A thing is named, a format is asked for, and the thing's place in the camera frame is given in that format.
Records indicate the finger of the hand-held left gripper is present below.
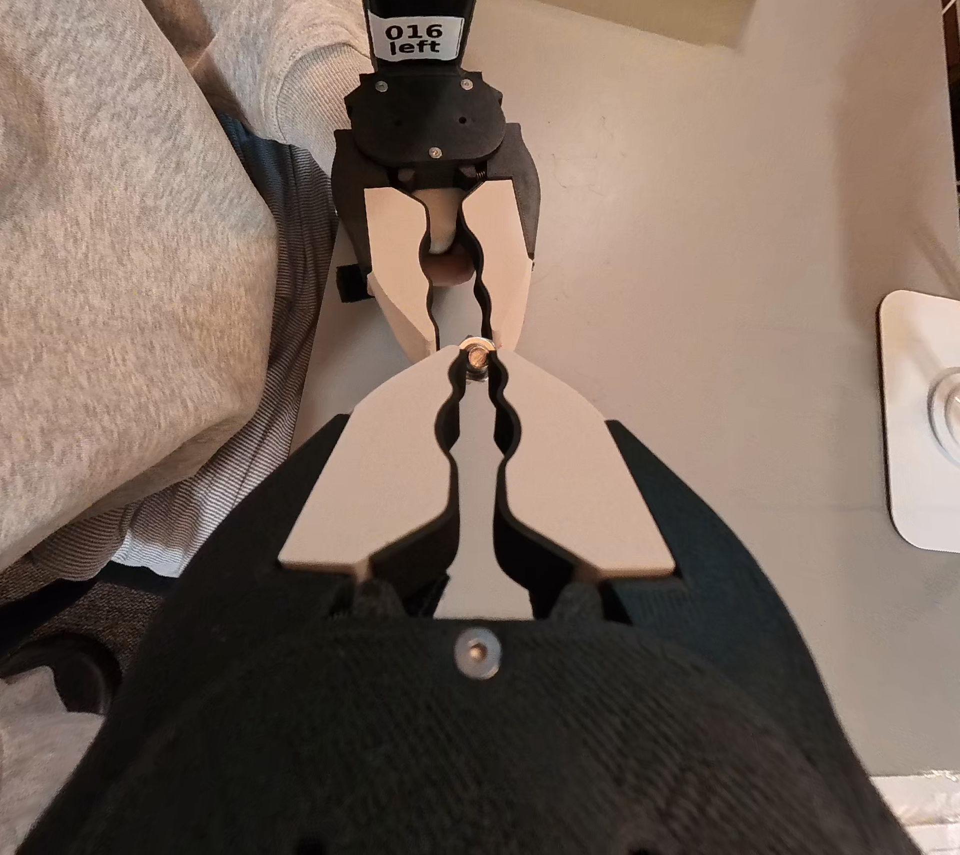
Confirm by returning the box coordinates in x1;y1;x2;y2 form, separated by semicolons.
459;178;534;350
363;187;444;355

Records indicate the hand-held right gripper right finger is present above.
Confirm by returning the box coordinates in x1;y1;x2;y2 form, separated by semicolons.
487;348;676;609

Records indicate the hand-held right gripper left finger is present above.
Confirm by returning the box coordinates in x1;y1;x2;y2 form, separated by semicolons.
277;343;463;609

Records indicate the steel hex nut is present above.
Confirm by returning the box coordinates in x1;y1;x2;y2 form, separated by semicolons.
457;336;498;382

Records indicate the person's left forearm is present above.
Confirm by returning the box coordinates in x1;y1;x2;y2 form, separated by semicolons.
123;0;372;151

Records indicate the grey desk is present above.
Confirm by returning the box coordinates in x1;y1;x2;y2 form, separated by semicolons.
288;0;960;777

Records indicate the person's left hand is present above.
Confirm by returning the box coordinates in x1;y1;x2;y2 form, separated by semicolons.
423;247;474;288

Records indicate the person's grey sweater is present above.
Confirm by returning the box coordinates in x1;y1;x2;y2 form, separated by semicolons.
0;0;282;852

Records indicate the white document stand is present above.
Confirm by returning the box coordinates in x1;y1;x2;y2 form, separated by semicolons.
877;290;960;555

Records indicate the black chair armrest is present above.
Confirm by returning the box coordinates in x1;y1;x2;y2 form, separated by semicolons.
0;633;123;715

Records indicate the laminated paper sheet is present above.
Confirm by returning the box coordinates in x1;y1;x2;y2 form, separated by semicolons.
873;768;960;855

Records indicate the black desk cable cover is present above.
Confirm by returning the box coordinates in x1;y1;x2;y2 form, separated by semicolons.
939;0;960;196

